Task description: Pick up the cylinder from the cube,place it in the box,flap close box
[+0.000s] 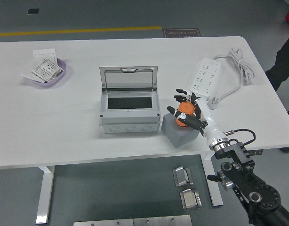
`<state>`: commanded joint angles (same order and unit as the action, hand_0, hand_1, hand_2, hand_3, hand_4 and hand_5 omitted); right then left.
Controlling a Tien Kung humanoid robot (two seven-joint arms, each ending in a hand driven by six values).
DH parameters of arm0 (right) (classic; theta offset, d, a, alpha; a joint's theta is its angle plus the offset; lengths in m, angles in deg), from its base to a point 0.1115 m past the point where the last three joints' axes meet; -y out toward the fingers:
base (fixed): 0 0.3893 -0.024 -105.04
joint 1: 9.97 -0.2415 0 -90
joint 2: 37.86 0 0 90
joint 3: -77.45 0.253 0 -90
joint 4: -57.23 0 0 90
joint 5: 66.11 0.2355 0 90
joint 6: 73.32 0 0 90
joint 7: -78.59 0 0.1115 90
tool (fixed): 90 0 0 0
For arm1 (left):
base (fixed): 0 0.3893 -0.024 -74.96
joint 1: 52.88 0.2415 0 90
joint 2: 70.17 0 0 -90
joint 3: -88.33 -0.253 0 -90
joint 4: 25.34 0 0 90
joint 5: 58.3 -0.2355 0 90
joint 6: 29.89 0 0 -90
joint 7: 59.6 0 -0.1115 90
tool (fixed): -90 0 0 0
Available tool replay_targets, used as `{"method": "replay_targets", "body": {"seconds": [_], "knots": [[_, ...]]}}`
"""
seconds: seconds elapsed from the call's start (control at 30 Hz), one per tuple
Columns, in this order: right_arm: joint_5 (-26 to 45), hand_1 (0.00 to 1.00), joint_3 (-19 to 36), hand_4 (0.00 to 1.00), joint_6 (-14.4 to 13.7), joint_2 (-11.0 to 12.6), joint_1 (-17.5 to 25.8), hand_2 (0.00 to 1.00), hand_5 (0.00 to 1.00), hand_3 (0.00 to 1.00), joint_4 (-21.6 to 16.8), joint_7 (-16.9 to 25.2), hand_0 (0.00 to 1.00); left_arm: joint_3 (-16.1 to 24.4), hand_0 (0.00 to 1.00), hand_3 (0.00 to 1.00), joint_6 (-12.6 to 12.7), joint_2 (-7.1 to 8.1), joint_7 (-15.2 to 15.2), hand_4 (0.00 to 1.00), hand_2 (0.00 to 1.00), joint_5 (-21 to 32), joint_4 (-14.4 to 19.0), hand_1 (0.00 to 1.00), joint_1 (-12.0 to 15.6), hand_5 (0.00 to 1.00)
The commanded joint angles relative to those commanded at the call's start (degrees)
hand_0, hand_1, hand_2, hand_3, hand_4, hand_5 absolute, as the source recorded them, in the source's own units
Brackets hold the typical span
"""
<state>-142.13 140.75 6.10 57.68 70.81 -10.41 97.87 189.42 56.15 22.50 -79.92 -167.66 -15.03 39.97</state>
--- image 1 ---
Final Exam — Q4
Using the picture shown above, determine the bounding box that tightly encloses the white power cord with plug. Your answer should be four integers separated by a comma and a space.
207, 48, 255, 110

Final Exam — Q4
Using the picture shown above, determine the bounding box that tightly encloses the silver metal foot block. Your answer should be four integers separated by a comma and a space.
172, 166, 194, 187
179, 188, 203, 211

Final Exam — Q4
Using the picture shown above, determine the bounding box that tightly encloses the white power strip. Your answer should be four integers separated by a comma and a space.
189, 57, 222, 102

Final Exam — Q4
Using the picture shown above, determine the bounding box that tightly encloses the dark floor sign with text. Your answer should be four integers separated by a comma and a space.
162, 28, 202, 38

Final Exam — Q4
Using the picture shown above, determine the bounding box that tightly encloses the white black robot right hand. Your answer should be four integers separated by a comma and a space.
167, 88, 225, 145

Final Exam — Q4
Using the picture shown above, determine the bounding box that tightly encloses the grey metal base plate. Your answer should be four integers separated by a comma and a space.
133, 214, 192, 226
73, 218, 134, 226

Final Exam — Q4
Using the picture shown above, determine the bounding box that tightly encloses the transparent hinged box lid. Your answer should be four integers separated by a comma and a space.
99, 65, 159, 92

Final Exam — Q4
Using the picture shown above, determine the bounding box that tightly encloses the grey plastic junction box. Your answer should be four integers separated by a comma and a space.
99, 88, 162, 134

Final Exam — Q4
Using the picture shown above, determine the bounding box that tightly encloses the plain white switch plate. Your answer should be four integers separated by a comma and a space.
32, 48, 58, 65

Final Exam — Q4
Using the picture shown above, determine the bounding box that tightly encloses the flat white cover plate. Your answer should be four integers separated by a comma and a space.
20, 68, 46, 83

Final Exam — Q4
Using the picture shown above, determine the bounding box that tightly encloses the orange cylinder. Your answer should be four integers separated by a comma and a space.
176, 101, 197, 128

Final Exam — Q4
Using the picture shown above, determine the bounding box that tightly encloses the grey cube with round hole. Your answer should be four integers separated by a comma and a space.
161, 112, 199, 149

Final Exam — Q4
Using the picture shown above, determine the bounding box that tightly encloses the white table leg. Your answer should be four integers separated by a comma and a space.
35, 166, 56, 225
201, 153, 224, 207

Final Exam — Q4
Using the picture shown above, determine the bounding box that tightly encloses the printed white socket panel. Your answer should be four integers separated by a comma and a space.
31, 58, 64, 83

